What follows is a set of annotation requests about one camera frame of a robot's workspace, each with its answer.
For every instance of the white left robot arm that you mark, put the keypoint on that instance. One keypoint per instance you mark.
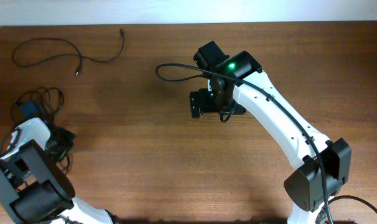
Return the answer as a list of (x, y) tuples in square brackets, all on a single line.
[(33, 189)]

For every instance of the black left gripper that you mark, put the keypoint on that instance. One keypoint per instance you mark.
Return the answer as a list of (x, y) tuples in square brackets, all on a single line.
[(69, 136)]

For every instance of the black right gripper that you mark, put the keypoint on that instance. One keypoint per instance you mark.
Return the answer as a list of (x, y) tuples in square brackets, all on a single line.
[(204, 107)]

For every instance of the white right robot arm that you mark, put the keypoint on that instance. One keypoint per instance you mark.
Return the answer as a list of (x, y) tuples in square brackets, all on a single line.
[(238, 84)]

